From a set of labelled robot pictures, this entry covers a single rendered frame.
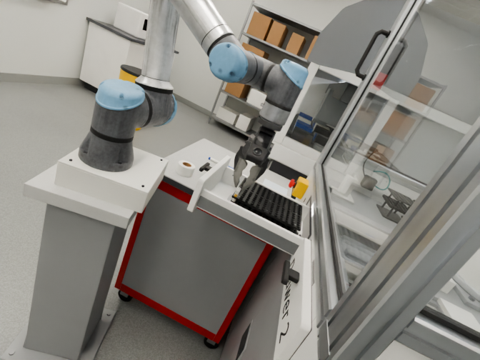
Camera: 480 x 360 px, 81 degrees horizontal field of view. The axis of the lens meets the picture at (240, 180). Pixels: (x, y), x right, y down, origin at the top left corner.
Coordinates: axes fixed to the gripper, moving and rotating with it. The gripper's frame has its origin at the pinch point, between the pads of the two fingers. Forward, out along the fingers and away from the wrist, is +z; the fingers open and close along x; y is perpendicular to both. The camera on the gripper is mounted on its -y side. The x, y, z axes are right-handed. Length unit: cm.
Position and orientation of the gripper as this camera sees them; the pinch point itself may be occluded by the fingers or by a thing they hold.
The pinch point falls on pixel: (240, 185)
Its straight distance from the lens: 81.5
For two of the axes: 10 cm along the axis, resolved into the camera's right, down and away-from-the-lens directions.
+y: 2.3, -3.1, 9.2
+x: -8.9, -4.5, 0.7
